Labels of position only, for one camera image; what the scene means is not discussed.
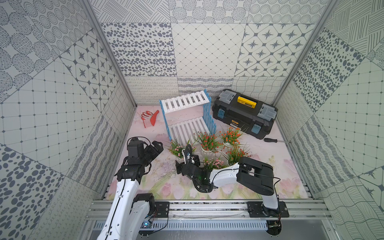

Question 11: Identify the pink flower pot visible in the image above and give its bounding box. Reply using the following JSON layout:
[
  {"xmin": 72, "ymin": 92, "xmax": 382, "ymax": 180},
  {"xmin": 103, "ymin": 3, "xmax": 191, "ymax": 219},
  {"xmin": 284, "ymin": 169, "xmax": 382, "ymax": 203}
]
[
  {"xmin": 203, "ymin": 157, "xmax": 228, "ymax": 171},
  {"xmin": 169, "ymin": 140, "xmax": 186, "ymax": 160}
]

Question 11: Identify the red flower pot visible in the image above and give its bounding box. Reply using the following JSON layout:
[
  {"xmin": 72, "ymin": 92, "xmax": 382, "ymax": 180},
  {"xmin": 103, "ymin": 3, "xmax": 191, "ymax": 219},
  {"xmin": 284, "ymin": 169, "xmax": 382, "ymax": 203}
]
[
  {"xmin": 224, "ymin": 147, "xmax": 251, "ymax": 166},
  {"xmin": 194, "ymin": 132, "xmax": 221, "ymax": 153},
  {"xmin": 219, "ymin": 127, "xmax": 243, "ymax": 148}
]

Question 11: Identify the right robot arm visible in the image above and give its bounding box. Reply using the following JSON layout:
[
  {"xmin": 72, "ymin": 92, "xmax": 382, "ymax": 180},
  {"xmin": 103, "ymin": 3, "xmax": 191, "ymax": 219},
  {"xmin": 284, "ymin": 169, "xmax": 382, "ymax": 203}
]
[{"xmin": 176, "ymin": 155, "xmax": 279, "ymax": 211}]

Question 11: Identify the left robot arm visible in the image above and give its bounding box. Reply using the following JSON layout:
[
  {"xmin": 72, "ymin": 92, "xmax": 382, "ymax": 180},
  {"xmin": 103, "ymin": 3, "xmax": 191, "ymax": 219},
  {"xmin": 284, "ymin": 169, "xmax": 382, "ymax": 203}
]
[{"xmin": 98, "ymin": 137, "xmax": 164, "ymax": 240}]

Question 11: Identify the blue white slatted rack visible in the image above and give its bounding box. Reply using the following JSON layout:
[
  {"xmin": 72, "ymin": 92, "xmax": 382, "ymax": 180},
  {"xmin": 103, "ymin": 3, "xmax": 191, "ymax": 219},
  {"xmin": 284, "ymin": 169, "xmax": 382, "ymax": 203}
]
[{"xmin": 160, "ymin": 90, "xmax": 217, "ymax": 145}]

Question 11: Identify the floral pink table mat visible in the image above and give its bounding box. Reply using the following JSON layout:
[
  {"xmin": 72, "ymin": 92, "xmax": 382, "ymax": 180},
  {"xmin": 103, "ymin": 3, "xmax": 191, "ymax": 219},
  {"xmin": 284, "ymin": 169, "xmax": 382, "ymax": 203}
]
[{"xmin": 105, "ymin": 104, "xmax": 309, "ymax": 201}]

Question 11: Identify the red flower pot front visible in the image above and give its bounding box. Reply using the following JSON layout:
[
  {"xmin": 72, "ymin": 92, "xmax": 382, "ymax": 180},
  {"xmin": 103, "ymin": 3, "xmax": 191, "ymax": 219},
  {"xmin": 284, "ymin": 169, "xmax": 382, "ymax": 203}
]
[{"xmin": 224, "ymin": 147, "xmax": 251, "ymax": 166}]

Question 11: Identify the red flower pot back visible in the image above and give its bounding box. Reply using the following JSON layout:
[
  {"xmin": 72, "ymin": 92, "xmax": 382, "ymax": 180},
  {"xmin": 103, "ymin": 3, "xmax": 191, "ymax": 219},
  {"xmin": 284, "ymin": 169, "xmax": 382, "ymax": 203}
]
[{"xmin": 219, "ymin": 127, "xmax": 243, "ymax": 148}]

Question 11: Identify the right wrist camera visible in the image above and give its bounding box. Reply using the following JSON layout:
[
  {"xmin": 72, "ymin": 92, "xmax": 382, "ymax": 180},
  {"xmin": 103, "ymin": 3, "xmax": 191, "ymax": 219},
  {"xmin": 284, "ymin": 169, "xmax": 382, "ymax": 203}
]
[{"xmin": 184, "ymin": 144, "xmax": 193, "ymax": 164}]

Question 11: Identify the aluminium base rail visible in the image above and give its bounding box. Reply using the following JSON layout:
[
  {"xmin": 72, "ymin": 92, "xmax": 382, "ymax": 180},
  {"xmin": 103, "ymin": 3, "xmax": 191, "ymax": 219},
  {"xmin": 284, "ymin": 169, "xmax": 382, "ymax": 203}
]
[{"xmin": 84, "ymin": 199, "xmax": 332, "ymax": 221}]

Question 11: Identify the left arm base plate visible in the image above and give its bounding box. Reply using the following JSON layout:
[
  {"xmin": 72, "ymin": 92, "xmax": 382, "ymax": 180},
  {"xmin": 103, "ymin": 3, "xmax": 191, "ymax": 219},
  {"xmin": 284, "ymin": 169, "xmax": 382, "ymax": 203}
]
[{"xmin": 149, "ymin": 201, "xmax": 170, "ymax": 218}]

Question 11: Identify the black toolbox yellow handle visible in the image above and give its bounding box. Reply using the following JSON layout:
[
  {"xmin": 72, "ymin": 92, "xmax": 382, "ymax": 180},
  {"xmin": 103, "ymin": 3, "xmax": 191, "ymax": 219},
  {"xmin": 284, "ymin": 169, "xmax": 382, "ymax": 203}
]
[{"xmin": 212, "ymin": 89, "xmax": 278, "ymax": 140}]

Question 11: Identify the black handled screwdriver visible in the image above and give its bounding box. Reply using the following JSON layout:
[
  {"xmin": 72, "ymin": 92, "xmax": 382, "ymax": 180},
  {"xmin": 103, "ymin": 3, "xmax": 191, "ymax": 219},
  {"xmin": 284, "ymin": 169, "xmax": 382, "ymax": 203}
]
[{"xmin": 263, "ymin": 138, "xmax": 290, "ymax": 143}]

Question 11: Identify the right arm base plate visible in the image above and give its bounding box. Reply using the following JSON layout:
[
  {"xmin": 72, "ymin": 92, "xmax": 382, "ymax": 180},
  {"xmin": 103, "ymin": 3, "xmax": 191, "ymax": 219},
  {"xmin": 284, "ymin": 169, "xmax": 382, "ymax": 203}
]
[{"xmin": 247, "ymin": 201, "xmax": 290, "ymax": 218}]

